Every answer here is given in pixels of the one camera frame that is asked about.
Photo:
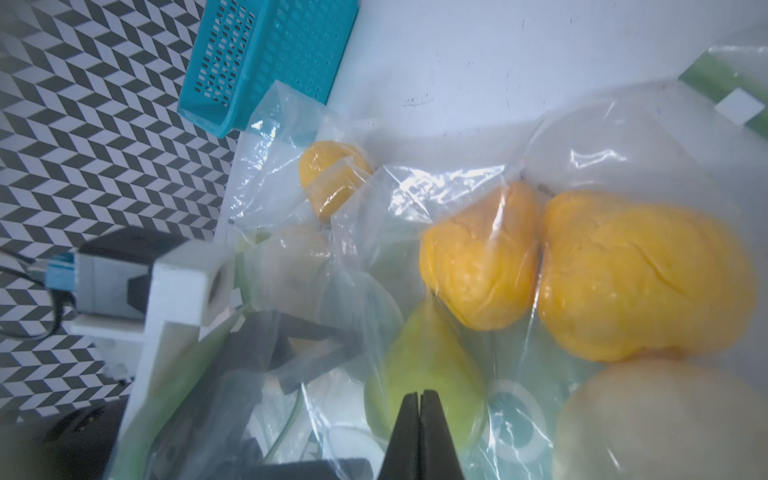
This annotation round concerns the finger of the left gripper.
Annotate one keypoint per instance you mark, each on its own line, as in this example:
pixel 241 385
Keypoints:
pixel 297 350

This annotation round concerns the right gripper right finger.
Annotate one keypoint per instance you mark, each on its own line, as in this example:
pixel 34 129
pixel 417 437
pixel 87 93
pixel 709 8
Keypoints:
pixel 437 455

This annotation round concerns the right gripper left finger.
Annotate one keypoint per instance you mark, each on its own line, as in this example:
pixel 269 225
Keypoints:
pixel 402 457

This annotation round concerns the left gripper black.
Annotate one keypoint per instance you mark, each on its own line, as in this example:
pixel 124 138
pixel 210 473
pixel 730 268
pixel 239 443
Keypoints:
pixel 72 438

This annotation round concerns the green pear bag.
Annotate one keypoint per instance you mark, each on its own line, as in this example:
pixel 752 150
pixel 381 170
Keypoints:
pixel 428 355

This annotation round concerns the zip-top bag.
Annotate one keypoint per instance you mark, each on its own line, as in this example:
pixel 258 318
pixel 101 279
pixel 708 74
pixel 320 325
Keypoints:
pixel 264 195
pixel 612 147
pixel 732 74

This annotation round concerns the cream pear left bag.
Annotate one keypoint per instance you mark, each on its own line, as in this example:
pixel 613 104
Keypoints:
pixel 292 262

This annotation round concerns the cream pear bag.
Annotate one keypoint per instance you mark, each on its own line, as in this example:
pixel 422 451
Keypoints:
pixel 292 262
pixel 661 419

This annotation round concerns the yellow pear left bag upper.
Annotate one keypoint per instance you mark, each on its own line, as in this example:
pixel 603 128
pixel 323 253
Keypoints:
pixel 329 173

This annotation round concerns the yellow pear bag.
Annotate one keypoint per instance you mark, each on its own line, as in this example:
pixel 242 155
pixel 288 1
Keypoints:
pixel 329 173
pixel 621 276
pixel 482 262

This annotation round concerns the yellow pear middle bag upper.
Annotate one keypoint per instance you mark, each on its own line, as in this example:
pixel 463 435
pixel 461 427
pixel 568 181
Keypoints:
pixel 482 262

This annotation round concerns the cream pear middle bag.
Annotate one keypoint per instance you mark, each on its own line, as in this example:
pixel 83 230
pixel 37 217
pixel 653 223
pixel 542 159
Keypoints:
pixel 661 419

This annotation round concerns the yellow pear middle bag lower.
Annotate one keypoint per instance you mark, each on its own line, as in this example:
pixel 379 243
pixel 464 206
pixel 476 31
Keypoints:
pixel 621 276

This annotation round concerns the teal plastic basket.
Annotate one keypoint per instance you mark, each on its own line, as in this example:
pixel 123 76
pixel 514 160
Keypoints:
pixel 243 47

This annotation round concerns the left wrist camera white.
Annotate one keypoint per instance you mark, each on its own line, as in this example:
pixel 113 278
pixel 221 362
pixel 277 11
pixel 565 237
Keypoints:
pixel 144 298

